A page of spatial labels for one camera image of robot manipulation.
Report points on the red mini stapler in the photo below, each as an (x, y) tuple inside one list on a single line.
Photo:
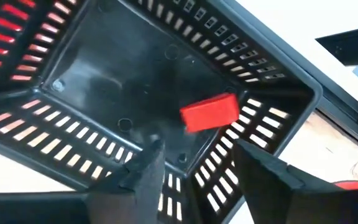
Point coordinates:
[(210, 112)]

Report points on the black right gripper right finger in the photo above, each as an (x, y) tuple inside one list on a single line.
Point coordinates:
[(275, 193)]

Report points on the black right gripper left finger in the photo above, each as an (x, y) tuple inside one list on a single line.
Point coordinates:
[(135, 193)]

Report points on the black plastic basket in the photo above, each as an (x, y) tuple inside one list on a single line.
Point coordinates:
[(120, 62)]

